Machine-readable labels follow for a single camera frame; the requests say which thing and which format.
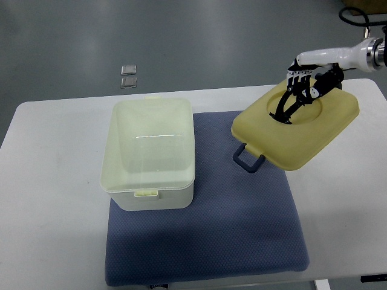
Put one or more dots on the yellow box lid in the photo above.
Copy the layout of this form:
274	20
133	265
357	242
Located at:
290	146

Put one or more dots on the lower metal floor plate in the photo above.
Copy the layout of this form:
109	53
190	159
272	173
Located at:
128	82

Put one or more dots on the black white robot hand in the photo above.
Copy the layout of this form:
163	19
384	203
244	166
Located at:
313	74

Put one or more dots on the upper metal floor plate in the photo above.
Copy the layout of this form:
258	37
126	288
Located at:
128	70

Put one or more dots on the blue textured mat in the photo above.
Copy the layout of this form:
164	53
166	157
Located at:
238	224

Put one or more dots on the metal floor plate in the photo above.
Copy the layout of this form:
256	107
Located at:
128	82
128	70

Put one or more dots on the brown cardboard box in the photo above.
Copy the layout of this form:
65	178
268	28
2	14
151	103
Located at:
370	7

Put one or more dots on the white storage box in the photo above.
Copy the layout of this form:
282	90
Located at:
149	158

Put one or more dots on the black table bracket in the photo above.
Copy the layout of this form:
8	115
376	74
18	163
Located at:
373	278

